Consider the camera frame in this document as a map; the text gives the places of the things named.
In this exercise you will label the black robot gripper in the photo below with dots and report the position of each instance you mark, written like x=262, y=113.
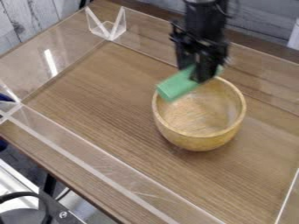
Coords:
x=200, y=37

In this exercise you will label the green rectangular block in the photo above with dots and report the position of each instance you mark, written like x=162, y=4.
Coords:
x=180, y=84

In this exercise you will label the light brown wooden bowl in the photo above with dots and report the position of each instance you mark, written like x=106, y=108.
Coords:
x=204, y=119

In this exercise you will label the black metal table leg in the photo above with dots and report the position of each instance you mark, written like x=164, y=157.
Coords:
x=50, y=185

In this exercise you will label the clear acrylic corner bracket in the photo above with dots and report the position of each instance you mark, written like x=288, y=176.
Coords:
x=109, y=30

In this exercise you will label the clear acrylic tray wall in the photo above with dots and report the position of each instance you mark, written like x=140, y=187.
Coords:
x=79, y=116

